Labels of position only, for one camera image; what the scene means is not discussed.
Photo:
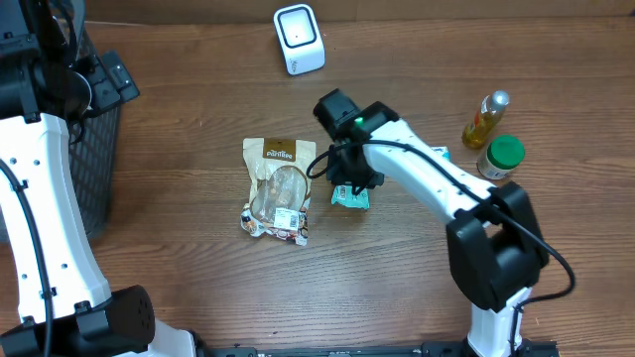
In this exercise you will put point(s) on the white barcode scanner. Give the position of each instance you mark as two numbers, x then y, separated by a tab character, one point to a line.
300	39

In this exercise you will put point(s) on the teal tissue pack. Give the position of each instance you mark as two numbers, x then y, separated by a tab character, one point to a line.
443	151

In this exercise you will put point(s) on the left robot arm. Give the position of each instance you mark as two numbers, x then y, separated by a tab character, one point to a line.
65	303

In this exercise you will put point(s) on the brown snack packet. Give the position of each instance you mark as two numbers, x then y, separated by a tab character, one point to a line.
280	191

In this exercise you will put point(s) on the teal white snack packet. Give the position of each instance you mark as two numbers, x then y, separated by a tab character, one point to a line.
343	195

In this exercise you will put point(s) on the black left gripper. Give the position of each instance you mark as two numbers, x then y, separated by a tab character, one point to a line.
110	93

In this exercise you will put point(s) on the grey plastic mesh basket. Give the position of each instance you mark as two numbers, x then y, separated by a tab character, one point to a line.
91	166

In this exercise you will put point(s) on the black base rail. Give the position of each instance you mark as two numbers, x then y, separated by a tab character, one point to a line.
337	352

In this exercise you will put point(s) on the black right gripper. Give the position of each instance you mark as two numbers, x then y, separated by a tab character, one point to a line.
354	179

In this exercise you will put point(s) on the silver round ball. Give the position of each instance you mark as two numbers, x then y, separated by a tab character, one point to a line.
489	114

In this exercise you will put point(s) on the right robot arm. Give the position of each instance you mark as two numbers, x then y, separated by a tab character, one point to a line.
495	247

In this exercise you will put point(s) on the green lid white jar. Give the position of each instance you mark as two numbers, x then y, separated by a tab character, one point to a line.
502	156

